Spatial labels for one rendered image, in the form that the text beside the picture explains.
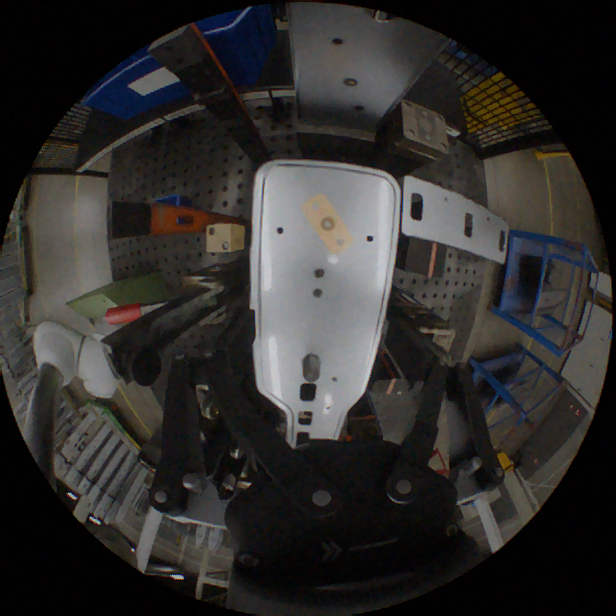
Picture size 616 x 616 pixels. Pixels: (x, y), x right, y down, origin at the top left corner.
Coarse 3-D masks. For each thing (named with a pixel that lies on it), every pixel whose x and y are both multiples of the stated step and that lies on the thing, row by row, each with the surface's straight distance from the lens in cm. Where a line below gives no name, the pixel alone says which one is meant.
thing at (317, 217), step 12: (324, 204) 28; (312, 216) 28; (324, 216) 28; (336, 216) 28; (324, 228) 28; (336, 228) 28; (324, 240) 28; (336, 240) 28; (348, 240) 28; (336, 252) 28
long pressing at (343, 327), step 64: (256, 192) 30; (320, 192) 29; (384, 192) 32; (256, 256) 29; (320, 256) 29; (384, 256) 31; (256, 320) 32; (320, 320) 31; (384, 320) 34; (256, 384) 40; (320, 384) 39
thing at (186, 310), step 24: (216, 288) 26; (168, 312) 19; (192, 312) 24; (216, 312) 26; (120, 336) 17; (144, 336) 19; (168, 336) 21; (120, 360) 18; (144, 360) 15; (144, 384) 16
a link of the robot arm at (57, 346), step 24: (48, 336) 82; (72, 336) 83; (48, 360) 77; (72, 360) 80; (48, 384) 73; (48, 408) 70; (24, 432) 69; (48, 432) 67; (48, 456) 65; (48, 480) 64
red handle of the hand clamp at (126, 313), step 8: (216, 296) 26; (128, 304) 28; (136, 304) 27; (144, 304) 27; (152, 304) 26; (160, 304) 26; (200, 304) 26; (208, 304) 26; (216, 304) 26; (112, 312) 28; (120, 312) 27; (128, 312) 27; (136, 312) 27; (144, 312) 27; (112, 320) 28; (120, 320) 28; (128, 320) 27
